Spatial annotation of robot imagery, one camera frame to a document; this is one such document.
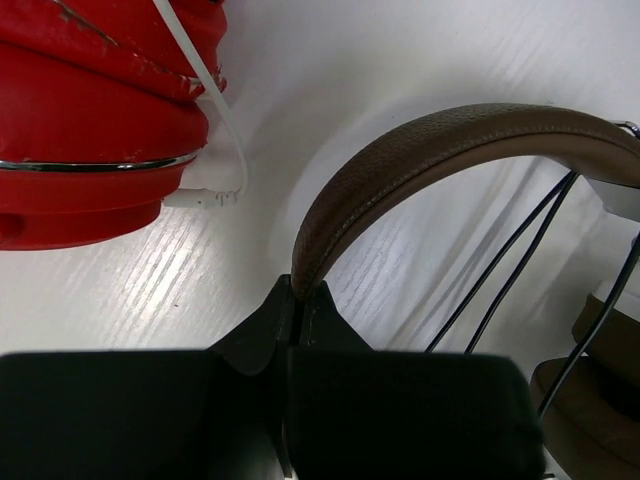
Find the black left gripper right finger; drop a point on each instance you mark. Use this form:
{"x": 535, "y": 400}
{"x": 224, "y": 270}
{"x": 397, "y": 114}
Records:
{"x": 358, "y": 413}

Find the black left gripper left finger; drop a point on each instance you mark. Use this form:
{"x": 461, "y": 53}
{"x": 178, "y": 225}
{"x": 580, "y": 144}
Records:
{"x": 146, "y": 414}

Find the brown silver headphones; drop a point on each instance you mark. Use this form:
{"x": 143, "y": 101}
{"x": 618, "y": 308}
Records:
{"x": 587, "y": 404}

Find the red headphones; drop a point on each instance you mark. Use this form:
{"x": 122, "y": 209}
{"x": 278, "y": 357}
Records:
{"x": 99, "y": 120}

